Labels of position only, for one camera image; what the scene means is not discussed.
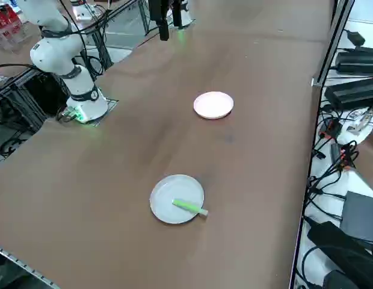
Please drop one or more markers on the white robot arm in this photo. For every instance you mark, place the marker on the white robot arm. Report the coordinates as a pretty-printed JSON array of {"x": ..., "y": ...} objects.
[
  {"x": 188, "y": 15},
  {"x": 51, "y": 54}
]

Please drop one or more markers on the black table frame rail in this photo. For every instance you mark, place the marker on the black table frame rail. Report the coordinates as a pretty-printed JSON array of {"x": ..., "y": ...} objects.
[{"x": 328, "y": 57}]

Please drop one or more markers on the white plate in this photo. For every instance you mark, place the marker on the white plate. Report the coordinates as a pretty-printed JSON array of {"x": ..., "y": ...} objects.
[{"x": 213, "y": 105}]

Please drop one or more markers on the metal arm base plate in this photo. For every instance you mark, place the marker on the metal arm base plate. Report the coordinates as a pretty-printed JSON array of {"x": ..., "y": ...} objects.
[{"x": 112, "y": 103}]

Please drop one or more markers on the grey flat box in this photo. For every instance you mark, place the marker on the grey flat box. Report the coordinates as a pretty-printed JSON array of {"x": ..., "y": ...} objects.
[{"x": 361, "y": 216}]

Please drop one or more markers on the white device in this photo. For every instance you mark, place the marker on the white device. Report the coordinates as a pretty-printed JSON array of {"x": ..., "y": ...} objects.
[{"x": 81, "y": 9}]

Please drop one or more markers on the green marker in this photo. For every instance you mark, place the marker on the green marker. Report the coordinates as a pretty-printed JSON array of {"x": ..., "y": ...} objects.
[{"x": 186, "y": 205}]

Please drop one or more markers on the black metal frame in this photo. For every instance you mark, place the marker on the black metal frame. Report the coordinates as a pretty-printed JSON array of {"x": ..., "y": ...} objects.
[{"x": 21, "y": 93}]

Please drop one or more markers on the silver table edge rail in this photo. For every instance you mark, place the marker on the silver table edge rail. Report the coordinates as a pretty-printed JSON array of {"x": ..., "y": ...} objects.
[{"x": 12, "y": 258}]

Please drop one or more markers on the red box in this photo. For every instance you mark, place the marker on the red box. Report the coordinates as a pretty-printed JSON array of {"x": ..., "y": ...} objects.
[{"x": 3, "y": 16}]

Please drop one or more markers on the large black power brick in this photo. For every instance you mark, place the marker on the large black power brick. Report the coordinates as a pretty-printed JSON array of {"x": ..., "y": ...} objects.
[{"x": 352, "y": 91}]

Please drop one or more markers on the clear plastic container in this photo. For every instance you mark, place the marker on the clear plastic container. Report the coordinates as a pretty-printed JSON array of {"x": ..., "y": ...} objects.
[{"x": 12, "y": 39}]

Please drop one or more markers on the pale blue plate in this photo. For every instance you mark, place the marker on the pale blue plate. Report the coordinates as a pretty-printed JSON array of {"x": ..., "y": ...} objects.
[{"x": 171, "y": 192}]

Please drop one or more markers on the small black power adapter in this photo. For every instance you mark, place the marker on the small black power adapter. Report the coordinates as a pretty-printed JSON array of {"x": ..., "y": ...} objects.
[{"x": 356, "y": 36}]

